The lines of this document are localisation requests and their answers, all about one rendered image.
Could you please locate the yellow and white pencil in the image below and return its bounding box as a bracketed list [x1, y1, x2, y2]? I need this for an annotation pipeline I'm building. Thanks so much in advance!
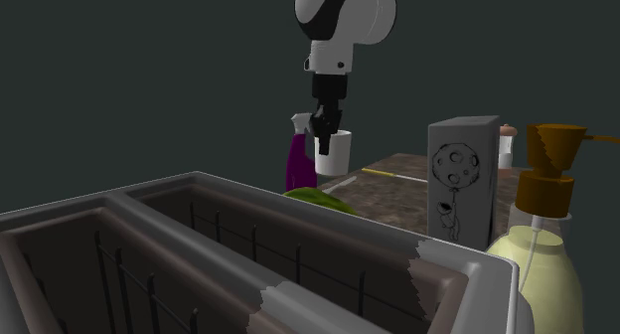
[361, 167, 429, 185]

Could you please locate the green sponge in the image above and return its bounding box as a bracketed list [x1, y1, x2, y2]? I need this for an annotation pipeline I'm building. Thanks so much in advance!
[282, 187, 360, 217]

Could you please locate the purple spray bottle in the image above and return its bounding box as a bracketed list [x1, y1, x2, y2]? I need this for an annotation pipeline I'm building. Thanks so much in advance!
[284, 111, 319, 193]

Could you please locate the grey double sink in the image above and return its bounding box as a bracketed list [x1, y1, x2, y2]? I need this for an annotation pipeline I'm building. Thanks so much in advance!
[0, 170, 536, 334]

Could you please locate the white cup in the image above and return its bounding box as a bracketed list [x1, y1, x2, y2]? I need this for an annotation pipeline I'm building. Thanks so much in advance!
[313, 129, 353, 178]

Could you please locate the white stick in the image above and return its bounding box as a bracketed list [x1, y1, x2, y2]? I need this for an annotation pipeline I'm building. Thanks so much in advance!
[322, 175, 359, 196]

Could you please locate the white jar with tan lid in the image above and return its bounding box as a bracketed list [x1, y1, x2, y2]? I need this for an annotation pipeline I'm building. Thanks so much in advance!
[497, 123, 519, 170]

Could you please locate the grey box with moon drawing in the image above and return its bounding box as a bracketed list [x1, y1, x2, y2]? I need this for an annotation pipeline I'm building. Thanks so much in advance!
[426, 114, 501, 252]

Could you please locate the yellow soap pump bottle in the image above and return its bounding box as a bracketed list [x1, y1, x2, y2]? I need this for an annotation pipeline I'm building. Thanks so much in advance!
[486, 123, 620, 334]

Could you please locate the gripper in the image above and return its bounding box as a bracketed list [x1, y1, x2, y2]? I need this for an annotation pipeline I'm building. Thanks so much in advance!
[310, 73, 349, 157]

